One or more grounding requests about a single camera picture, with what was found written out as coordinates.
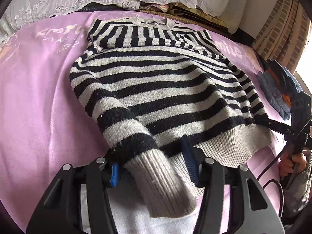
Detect black white striped sweater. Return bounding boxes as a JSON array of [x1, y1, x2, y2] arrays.
[[69, 16, 272, 218]]

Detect grey knit sleeve forearm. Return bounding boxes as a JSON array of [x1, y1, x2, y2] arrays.
[[283, 151, 311, 218]]

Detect blue folded clothes pile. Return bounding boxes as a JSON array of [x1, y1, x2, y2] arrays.
[[256, 59, 303, 121]]

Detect person's right hand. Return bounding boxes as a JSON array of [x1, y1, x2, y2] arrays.
[[279, 150, 309, 177]]

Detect brick pattern curtain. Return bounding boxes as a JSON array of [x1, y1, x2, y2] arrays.
[[252, 0, 311, 74]]

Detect purple smile bed sheet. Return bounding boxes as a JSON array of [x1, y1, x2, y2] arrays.
[[1, 11, 284, 233]]

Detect woven bamboo mat stack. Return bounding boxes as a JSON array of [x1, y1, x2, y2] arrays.
[[138, 3, 244, 35]]

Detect black cable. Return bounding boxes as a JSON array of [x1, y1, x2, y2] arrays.
[[257, 116, 312, 220]]

